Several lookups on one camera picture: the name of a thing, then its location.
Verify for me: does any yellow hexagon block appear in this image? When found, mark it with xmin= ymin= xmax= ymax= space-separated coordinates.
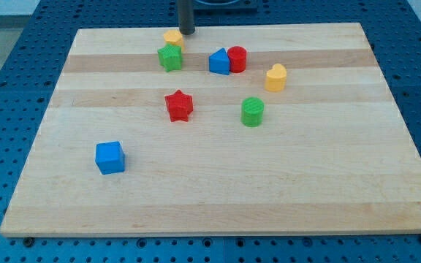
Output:
xmin=163 ymin=29 xmax=184 ymax=50

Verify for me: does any red star block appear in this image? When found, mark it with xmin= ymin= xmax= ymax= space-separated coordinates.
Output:
xmin=164 ymin=90 xmax=194 ymax=122

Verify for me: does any green cylinder block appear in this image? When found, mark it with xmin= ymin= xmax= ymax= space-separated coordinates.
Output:
xmin=240 ymin=97 xmax=265 ymax=127

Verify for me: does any blue triangle block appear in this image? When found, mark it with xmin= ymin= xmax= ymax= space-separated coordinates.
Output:
xmin=208 ymin=48 xmax=230 ymax=75

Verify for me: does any light wooden board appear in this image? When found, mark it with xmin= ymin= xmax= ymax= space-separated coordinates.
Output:
xmin=0 ymin=23 xmax=421 ymax=237

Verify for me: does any red cylinder block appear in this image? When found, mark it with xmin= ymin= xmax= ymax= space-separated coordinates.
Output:
xmin=227 ymin=46 xmax=247 ymax=73

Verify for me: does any yellow heart block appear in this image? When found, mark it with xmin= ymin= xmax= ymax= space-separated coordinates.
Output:
xmin=265 ymin=64 xmax=287 ymax=92

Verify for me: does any green star block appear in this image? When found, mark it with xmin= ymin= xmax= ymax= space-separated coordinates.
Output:
xmin=157 ymin=44 xmax=183 ymax=72

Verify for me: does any blue cube block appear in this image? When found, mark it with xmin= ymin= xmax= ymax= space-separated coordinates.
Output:
xmin=95 ymin=141 xmax=126 ymax=175

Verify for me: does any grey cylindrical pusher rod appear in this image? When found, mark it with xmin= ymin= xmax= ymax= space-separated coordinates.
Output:
xmin=177 ymin=0 xmax=195 ymax=35

